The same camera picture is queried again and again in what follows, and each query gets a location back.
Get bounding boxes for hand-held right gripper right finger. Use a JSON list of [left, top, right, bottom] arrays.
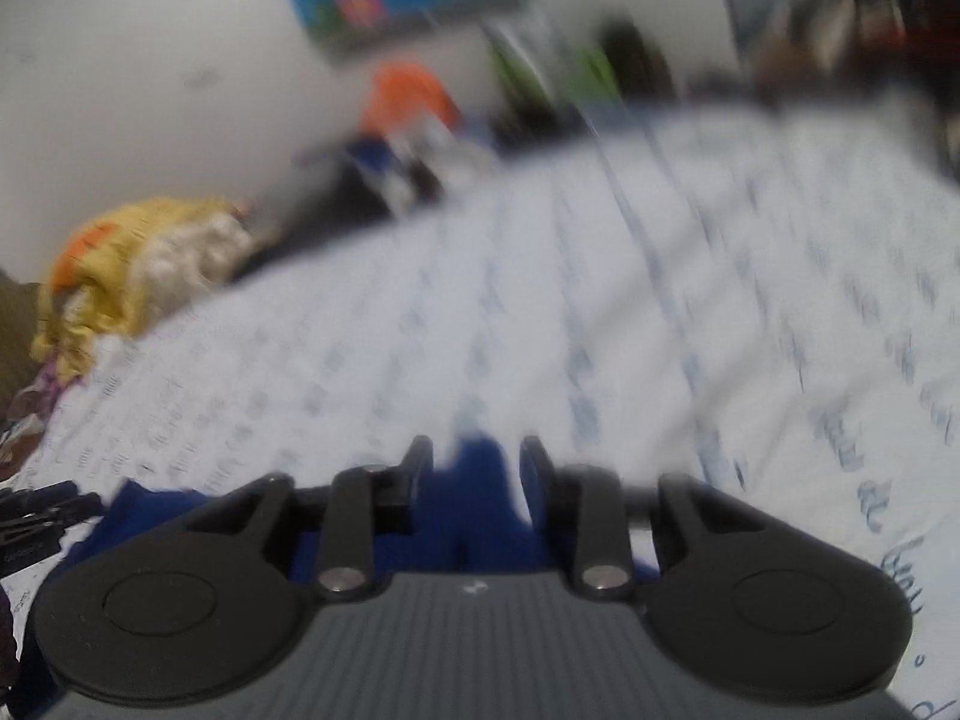
[[519, 435, 767, 604]]

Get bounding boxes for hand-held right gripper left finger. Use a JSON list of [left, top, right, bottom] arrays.
[[180, 435, 436, 605]]

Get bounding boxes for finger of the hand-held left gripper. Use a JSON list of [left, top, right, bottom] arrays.
[[0, 480, 104, 524]]

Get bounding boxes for blue beaded sweater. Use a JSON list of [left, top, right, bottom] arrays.
[[11, 435, 562, 720]]

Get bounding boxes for purple patterned cloth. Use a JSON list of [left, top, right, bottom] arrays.
[[0, 367, 61, 481]]

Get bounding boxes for white printed blanket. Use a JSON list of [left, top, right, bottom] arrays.
[[0, 101, 960, 720]]

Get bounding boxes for yellow quilt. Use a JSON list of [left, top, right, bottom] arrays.
[[31, 195, 254, 385]]

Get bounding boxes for black garment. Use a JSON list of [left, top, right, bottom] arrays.
[[244, 131, 455, 275]]

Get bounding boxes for orange plastic bag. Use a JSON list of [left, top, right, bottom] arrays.
[[362, 62, 463, 137]]

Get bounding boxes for black hat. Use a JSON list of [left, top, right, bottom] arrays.
[[598, 21, 677, 104]]

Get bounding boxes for beige cloth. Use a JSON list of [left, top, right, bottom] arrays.
[[754, 0, 856, 83]]

